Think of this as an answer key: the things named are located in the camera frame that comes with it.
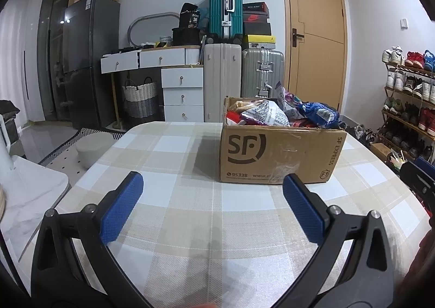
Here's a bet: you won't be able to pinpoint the silver suitcase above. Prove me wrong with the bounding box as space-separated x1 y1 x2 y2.
241 48 285 99

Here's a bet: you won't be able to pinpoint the woven laundry basket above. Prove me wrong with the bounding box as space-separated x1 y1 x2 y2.
122 77 159 119

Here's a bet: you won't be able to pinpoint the black white patterned rug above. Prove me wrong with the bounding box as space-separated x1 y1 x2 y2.
37 127 130 167

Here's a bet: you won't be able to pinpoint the round white stool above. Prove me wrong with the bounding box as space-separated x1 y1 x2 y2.
75 134 114 170

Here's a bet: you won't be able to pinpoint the red noodle packet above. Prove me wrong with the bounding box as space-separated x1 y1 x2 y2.
225 110 245 125

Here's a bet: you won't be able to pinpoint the oval mirror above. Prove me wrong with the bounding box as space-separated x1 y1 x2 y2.
126 12 181 48

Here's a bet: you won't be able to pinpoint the black paper bag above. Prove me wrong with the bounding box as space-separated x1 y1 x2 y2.
179 2 200 29

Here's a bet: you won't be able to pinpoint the white curtain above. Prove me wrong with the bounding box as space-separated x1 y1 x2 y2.
0 0 28 132

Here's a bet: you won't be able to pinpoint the beige suitcase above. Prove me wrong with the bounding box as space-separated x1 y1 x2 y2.
203 43 243 123

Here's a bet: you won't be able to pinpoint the wooden door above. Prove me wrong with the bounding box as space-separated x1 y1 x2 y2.
279 0 349 118

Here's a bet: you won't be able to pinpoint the dark glass cabinet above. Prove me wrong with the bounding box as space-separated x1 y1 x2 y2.
37 0 82 121

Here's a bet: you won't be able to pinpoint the rows of shelved shoes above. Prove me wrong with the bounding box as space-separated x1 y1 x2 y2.
381 45 435 159

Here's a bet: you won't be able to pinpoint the grey white snack packet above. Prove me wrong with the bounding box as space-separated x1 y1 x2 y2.
241 100 290 127

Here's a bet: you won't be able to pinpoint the wooden shoe rack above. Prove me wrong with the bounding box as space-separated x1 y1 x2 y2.
379 61 435 161

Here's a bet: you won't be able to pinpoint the small cardboard box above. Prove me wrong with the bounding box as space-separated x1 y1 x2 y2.
370 142 391 162

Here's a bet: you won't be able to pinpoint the purple candy packet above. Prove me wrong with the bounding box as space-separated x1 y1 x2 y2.
275 81 302 116

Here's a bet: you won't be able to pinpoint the black round box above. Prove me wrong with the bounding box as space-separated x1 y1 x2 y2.
172 26 201 47

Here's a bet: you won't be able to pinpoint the white drawer dresser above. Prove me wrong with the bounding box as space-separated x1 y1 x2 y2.
100 45 205 123

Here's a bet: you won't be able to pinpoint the black fabric bag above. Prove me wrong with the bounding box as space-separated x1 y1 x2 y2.
0 100 21 145

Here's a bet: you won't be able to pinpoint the dark door handle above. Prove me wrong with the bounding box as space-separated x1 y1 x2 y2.
291 27 305 47

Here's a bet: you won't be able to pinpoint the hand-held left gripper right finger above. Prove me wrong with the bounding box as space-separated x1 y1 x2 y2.
283 174 395 308

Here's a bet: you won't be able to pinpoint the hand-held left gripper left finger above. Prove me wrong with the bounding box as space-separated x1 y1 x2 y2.
30 171 155 308

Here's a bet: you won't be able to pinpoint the teal suitcase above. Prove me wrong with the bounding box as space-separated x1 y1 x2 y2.
208 0 243 44

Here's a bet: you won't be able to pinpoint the white wardrobe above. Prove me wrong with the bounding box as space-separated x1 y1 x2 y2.
18 0 48 123

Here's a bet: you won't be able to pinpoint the brown cardboard box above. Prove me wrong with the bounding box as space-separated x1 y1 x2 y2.
218 96 348 184

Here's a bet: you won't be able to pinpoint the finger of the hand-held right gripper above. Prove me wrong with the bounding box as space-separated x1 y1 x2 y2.
415 156 435 177
400 161 435 218

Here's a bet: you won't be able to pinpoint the grey refrigerator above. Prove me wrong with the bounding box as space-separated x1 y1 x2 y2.
63 0 121 130

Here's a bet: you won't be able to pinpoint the black shoe box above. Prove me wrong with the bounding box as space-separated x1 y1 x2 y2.
243 2 269 14
243 22 272 36

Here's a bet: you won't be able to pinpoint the pile of loose shoes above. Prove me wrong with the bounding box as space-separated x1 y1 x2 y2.
347 124 379 149

